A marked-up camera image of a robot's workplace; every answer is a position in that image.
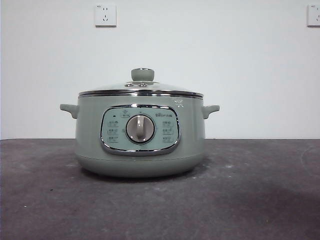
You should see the glass lid with green knob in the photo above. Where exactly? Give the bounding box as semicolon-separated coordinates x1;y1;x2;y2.
78;67;204;98

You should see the green electric cooking pot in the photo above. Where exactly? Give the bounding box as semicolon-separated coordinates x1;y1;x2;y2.
59;93;221;179

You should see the white wall socket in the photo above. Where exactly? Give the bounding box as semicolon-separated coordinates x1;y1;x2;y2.
94;3;117;28
306;4;320;28

